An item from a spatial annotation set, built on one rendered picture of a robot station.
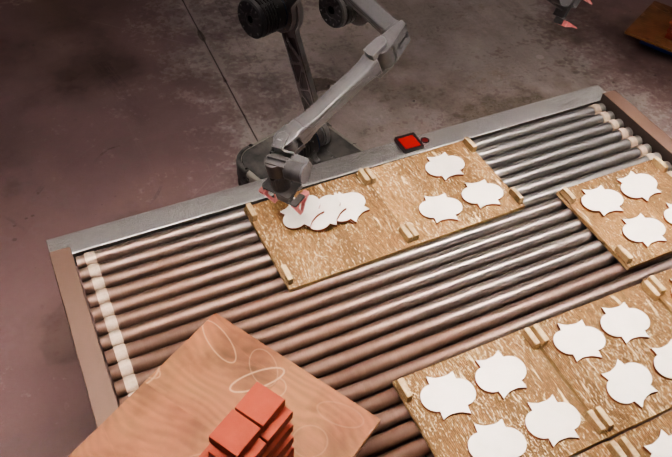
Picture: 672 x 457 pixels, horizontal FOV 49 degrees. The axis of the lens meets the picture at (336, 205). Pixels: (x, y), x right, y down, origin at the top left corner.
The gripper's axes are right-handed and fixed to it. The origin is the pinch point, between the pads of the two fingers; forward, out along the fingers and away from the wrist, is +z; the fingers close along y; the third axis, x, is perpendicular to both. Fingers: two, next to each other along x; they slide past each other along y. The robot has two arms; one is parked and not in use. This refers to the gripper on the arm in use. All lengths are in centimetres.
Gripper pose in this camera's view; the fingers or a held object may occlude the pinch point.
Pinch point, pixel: (288, 205)
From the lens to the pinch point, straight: 220.0
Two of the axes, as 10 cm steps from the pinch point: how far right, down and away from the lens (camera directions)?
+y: -8.1, -3.6, 4.7
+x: -5.7, 6.8, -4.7
